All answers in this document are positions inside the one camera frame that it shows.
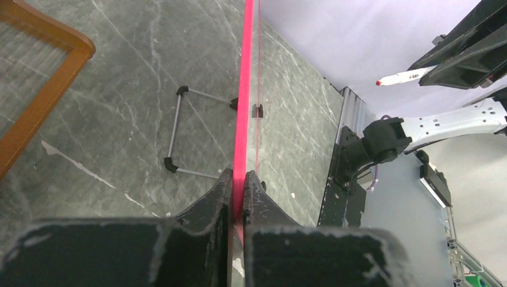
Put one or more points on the white red whiteboard marker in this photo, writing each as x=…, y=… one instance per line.
x=404, y=77

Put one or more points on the pink-framed whiteboard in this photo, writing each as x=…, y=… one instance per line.
x=248, y=107

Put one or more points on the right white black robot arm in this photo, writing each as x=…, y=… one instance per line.
x=385, y=139

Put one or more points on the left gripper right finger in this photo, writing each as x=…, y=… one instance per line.
x=280, y=252

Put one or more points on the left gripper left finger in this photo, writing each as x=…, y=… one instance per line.
x=191, y=248

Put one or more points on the wooden three-tier shelf rack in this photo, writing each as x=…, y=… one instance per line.
x=40, y=58

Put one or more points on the wire whiteboard stand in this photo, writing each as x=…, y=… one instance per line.
x=193, y=138

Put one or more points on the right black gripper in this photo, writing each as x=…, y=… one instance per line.
x=473, y=52

